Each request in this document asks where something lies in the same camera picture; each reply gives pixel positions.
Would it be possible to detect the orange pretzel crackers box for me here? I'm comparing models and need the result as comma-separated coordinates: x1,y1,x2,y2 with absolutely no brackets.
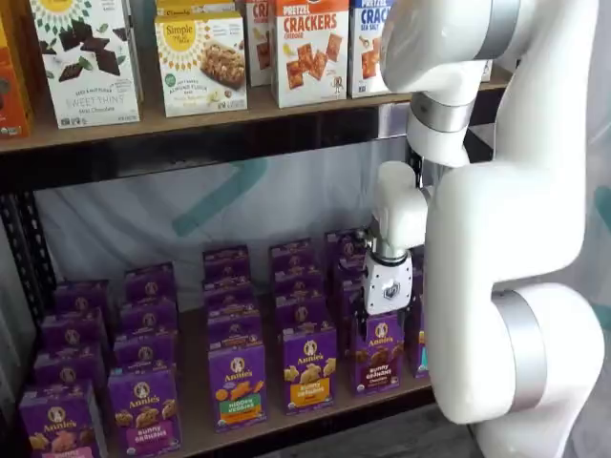
244,0,277,88
270,0,350,110

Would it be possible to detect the purple box magenta patch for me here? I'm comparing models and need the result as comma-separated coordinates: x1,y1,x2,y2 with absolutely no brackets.
106,364,183,453

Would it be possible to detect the blue pretzel crackers box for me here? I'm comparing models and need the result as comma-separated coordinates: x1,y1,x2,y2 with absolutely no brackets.
348,0,398,100

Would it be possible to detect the white backdrop sheet teal print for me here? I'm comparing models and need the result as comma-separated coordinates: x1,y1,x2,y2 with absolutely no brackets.
32,137,417,293

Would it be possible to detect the black metal shelving rack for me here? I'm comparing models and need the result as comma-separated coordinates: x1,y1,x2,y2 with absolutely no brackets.
0,80,510,344

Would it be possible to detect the purple Annie's box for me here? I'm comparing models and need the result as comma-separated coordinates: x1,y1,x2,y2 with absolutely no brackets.
39,308,104,353
53,280,113,317
32,343,108,390
203,279,260,318
113,329,179,372
118,296,179,336
275,296,331,336
206,310,263,353
271,267,327,303
267,239,315,275
201,244,251,284
340,280,368,357
333,257,368,288
123,262,176,303
410,266,427,306
325,230,369,264

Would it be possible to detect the white Sweet Thins box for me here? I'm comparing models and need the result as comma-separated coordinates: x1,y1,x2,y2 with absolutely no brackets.
28,0,143,131

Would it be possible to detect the orange snack box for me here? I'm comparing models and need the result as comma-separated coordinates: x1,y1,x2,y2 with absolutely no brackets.
0,12,35,140

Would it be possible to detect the purple box teal patch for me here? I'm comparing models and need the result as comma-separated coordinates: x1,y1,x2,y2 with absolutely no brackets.
411,327,432,382

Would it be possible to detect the purple box orange patch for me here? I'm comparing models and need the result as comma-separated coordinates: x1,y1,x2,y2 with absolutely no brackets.
281,327,339,415

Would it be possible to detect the purple box brown patch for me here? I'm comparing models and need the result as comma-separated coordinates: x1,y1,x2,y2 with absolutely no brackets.
349,312,407,399

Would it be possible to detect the purple box green patch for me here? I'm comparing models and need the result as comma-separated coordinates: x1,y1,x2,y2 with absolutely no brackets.
207,343,269,434

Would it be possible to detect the purple box pink patch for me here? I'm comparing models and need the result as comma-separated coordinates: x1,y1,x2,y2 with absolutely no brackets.
17,380,110,458

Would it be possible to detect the yellow white almond bar box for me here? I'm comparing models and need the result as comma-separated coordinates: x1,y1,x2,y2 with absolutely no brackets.
154,10,249,119
155,0,244,21

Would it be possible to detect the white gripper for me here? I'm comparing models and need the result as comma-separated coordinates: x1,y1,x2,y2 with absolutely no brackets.
352,252,425,338

